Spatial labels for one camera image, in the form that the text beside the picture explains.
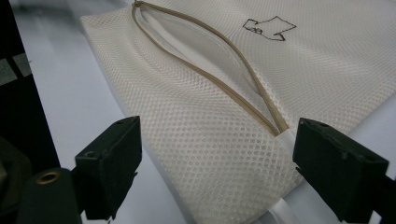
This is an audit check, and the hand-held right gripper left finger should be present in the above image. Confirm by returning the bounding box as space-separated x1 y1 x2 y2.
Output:
73 116 143 220

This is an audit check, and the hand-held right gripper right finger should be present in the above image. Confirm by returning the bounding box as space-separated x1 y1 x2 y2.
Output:
292 117 389 224

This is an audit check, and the white printed cloth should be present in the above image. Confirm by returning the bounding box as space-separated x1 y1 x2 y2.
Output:
79 0 396 224

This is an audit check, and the dark object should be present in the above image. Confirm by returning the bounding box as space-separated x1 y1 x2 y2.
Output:
0 0 62 175

